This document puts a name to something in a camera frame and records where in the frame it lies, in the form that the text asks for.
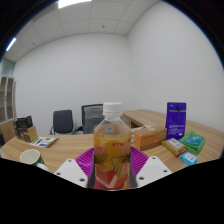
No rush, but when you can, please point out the tall purple box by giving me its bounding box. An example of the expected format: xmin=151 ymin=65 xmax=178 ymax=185
xmin=165 ymin=101 xmax=188 ymax=141

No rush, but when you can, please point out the tan box with white label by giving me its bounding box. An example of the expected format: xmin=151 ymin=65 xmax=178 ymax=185
xmin=161 ymin=137 xmax=188 ymax=157

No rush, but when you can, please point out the small blue packet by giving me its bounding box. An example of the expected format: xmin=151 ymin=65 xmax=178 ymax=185
xmin=179 ymin=151 xmax=199 ymax=167

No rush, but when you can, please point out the rectangular ceiling light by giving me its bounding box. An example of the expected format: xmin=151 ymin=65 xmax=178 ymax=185
xmin=5 ymin=36 xmax=17 ymax=53
xmin=56 ymin=0 xmax=93 ymax=10

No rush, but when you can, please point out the orange-brown cardboard box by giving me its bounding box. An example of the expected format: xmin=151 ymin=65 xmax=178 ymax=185
xmin=133 ymin=126 xmax=168 ymax=152

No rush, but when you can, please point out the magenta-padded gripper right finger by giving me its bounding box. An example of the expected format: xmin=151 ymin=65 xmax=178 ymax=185
xmin=129 ymin=145 xmax=173 ymax=189

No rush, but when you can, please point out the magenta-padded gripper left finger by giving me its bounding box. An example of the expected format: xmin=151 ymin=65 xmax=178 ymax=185
xmin=54 ymin=147 xmax=96 ymax=189

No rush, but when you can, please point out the grey mesh office chair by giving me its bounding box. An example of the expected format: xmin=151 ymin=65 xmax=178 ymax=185
xmin=74 ymin=103 xmax=105 ymax=135

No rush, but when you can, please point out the yellow-labelled drink bottle, white cap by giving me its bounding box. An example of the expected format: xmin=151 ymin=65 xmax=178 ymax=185
xmin=92 ymin=101 xmax=133 ymax=191

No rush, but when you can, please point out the black device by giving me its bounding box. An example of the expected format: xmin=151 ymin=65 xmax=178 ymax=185
xmin=12 ymin=115 xmax=34 ymax=135

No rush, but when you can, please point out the green mug, white inside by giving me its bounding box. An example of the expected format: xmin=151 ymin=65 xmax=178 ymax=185
xmin=19 ymin=148 xmax=51 ymax=173

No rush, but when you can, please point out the printed white leaflet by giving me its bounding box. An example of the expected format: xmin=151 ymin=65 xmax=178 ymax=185
xmin=30 ymin=136 xmax=59 ymax=149

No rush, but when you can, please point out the green packet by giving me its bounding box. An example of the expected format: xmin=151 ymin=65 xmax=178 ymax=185
xmin=179 ymin=130 xmax=207 ymax=155

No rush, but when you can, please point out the black office chair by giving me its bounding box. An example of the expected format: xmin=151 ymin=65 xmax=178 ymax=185
xmin=49 ymin=109 xmax=75 ymax=136

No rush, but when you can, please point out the small brown cardboard box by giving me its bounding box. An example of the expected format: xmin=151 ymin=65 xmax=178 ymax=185
xmin=21 ymin=125 xmax=40 ymax=144

